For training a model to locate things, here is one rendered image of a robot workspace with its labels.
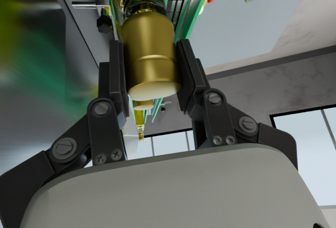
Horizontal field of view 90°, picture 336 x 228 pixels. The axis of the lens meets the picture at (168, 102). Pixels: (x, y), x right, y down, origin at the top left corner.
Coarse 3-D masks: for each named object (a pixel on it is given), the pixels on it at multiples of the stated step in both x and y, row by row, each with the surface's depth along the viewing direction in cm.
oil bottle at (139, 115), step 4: (136, 112) 112; (140, 112) 112; (136, 116) 111; (140, 116) 111; (136, 120) 110; (140, 120) 110; (136, 124) 109; (140, 124) 110; (136, 128) 110; (140, 128) 110; (140, 132) 110; (140, 136) 109
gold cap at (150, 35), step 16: (144, 16) 10; (160, 16) 10; (128, 32) 10; (144, 32) 9; (160, 32) 10; (128, 48) 10; (144, 48) 9; (160, 48) 9; (128, 64) 10; (144, 64) 9; (160, 64) 9; (176, 64) 10; (128, 80) 9; (144, 80) 9; (160, 80) 9; (176, 80) 9; (144, 96) 11; (160, 96) 11
